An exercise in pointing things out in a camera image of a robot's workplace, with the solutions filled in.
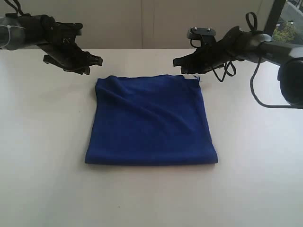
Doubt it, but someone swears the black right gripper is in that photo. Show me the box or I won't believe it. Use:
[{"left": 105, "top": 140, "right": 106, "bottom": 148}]
[{"left": 173, "top": 39, "right": 236, "bottom": 74}]

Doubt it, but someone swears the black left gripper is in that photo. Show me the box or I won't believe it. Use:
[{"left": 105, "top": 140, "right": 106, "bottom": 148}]
[{"left": 42, "top": 22, "right": 103, "bottom": 75}]

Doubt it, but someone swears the blue microfiber cloth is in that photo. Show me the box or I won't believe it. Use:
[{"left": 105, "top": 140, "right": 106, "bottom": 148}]
[{"left": 85, "top": 75, "right": 218, "bottom": 166}]

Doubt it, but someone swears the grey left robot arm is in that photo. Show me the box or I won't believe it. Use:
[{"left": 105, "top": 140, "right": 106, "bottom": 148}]
[{"left": 0, "top": 13, "right": 103, "bottom": 75}]

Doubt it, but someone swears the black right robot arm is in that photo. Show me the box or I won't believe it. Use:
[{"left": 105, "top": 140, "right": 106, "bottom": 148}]
[{"left": 173, "top": 26, "right": 303, "bottom": 109}]

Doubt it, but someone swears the green tree outside window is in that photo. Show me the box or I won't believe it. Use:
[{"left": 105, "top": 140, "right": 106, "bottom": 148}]
[{"left": 272, "top": 21, "right": 296, "bottom": 43}]

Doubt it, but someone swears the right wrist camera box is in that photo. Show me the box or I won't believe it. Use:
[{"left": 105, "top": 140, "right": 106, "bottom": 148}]
[{"left": 187, "top": 27, "right": 216, "bottom": 40}]

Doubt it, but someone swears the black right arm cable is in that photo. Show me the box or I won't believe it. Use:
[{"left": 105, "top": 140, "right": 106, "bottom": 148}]
[{"left": 189, "top": 12, "right": 296, "bottom": 109}]

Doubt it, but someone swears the black window frame post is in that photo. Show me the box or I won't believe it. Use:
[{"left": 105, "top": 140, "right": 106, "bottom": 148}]
[{"left": 263, "top": 0, "right": 286, "bottom": 35}]

